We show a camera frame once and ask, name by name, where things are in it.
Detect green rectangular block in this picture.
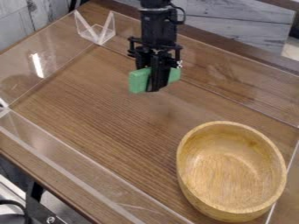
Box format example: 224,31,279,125
128,67,181,94

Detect brown wooden bowl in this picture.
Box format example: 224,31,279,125
176,121,287,223

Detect clear acrylic corner bracket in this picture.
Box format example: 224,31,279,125
73,10,116,46

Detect black metal table leg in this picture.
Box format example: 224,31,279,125
25,182,44,216

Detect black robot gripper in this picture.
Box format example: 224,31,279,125
127,6,185,92

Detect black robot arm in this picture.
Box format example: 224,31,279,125
127,0,185,94

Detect black cable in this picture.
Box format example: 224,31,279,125
0,199,33,224

